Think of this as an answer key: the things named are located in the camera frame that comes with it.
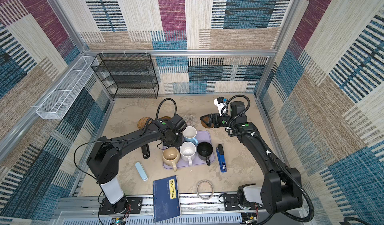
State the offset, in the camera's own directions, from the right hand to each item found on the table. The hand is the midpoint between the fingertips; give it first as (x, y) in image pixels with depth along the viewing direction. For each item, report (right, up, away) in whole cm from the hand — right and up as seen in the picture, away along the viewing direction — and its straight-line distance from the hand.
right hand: (206, 119), depth 79 cm
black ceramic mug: (0, -19, +9) cm, 21 cm away
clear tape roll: (+3, -35, -2) cm, 35 cm away
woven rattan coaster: (-42, -3, +26) cm, 50 cm away
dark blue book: (-20, -40, -6) cm, 45 cm away
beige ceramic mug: (-20, -22, +9) cm, 31 cm away
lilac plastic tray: (-12, -25, +5) cm, 28 cm away
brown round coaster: (0, 0, -6) cm, 6 cm away
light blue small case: (-34, -28, +2) cm, 45 cm away
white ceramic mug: (-10, -20, +10) cm, 24 cm away
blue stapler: (+8, -18, +8) cm, 21 cm away
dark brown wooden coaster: (-26, -1, +25) cm, 36 cm away
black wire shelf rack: (-54, +30, +30) cm, 69 cm away
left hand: (-14, -13, +6) cm, 20 cm away
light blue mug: (-9, -9, +11) cm, 17 cm away
